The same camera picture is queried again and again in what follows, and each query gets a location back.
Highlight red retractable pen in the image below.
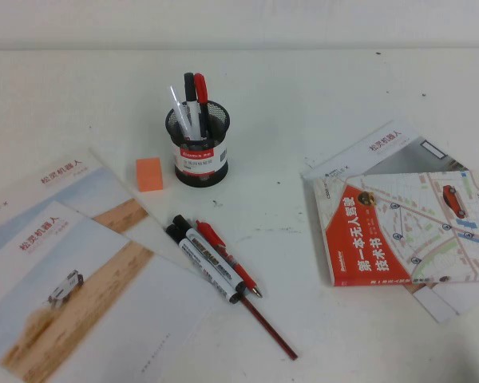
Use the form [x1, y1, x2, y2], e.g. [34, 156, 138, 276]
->
[194, 219, 263, 298]

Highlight orange book with map cover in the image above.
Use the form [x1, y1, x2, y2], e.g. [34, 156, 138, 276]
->
[311, 170, 479, 287]

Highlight robot brochure with grey photo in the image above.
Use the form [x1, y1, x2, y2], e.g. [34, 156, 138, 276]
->
[299, 119, 479, 324]

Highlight black mesh pen holder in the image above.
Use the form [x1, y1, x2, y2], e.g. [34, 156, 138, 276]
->
[165, 100, 232, 188]

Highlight red pencil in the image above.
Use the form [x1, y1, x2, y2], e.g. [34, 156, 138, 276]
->
[239, 294, 299, 361]

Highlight red capped marker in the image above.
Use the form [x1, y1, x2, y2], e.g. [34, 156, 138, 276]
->
[193, 72, 210, 139]

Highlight white pen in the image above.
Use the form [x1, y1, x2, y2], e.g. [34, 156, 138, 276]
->
[168, 84, 195, 141]

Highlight robot brochure with rover photo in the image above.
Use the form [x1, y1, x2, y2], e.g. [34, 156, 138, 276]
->
[0, 199, 221, 383]

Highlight orange rectangular block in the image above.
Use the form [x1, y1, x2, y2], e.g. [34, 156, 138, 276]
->
[136, 156, 164, 193]

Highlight robot brochure with blue sky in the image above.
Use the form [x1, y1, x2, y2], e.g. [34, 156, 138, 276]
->
[0, 146, 220, 280]

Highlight black white whiteboard marker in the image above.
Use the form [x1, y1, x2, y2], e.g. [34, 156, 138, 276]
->
[165, 223, 239, 306]
[172, 214, 247, 295]

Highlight black capped marker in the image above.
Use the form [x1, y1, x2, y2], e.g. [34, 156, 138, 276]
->
[183, 72, 201, 140]

